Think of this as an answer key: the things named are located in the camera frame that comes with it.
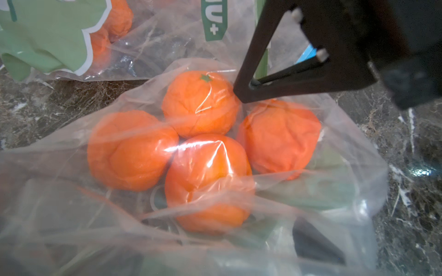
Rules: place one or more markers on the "orange toy mandarin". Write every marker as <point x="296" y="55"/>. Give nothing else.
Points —
<point x="203" y="166"/>
<point x="200" y="102"/>
<point x="130" y="150"/>
<point x="279" y="137"/>

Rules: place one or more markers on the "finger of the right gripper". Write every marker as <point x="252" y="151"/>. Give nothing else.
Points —
<point x="286" y="81"/>

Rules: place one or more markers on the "green-seal clear zip-top bag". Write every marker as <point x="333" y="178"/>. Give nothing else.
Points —
<point x="50" y="40"/>

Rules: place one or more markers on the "blue-seal clear zip-top bag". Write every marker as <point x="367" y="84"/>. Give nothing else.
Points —
<point x="308" y="53"/>

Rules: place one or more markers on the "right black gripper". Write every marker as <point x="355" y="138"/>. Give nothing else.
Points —
<point x="398" y="43"/>

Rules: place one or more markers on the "orange mandarin in back bag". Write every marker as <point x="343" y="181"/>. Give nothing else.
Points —
<point x="101" y="48"/>
<point x="119" y="21"/>

